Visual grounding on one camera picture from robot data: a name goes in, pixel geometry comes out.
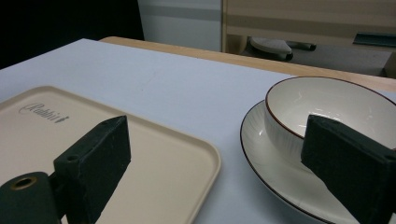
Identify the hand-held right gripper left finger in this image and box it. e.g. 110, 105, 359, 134
52, 115, 132, 224

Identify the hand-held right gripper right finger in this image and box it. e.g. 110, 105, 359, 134
300, 114, 396, 224

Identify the white bowl with brown rim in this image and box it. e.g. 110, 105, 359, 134
263, 76, 396, 171

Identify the beige plastic tray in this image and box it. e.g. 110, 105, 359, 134
0, 85, 222, 224

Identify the white plate with dark rim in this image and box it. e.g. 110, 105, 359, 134
239, 100, 396, 224

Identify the white table mat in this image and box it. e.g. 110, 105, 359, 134
0, 38, 396, 224

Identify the grey chair base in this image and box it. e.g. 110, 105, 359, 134
247, 36, 318, 62

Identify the wooden cabinet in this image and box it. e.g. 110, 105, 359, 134
221, 0, 396, 78

